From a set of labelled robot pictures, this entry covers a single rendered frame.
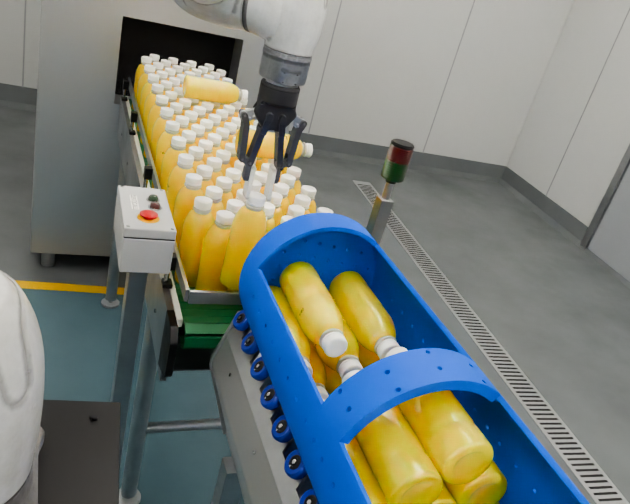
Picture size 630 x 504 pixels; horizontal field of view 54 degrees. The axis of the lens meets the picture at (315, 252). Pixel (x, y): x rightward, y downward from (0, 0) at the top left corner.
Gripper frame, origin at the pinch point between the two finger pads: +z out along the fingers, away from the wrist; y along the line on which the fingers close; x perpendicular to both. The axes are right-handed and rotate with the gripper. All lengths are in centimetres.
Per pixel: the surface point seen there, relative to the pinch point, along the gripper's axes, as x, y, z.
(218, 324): -4.6, -3.8, 31.6
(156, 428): 25, -6, 91
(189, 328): -5.4, -10.1, 32.1
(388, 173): 24.2, 42.6, 3.7
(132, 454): 25, -12, 100
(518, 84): 369, 356, 26
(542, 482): -70, 21, 9
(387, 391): -61, 1, 1
